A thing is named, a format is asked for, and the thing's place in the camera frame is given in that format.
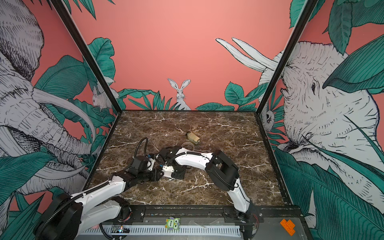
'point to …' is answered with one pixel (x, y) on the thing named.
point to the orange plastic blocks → (289, 226)
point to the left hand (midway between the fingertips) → (161, 171)
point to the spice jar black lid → (192, 138)
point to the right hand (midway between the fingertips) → (178, 173)
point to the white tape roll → (188, 145)
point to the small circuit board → (120, 228)
